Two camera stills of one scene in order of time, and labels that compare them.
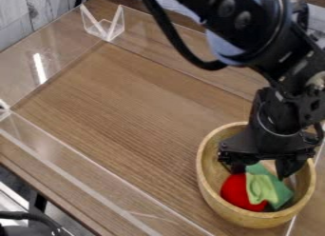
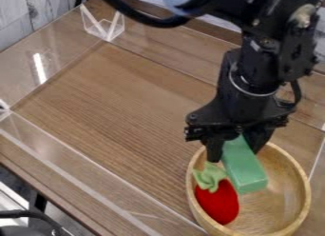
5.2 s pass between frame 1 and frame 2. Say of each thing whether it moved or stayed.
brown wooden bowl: moved
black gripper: moved
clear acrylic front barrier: stayed
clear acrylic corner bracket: stayed
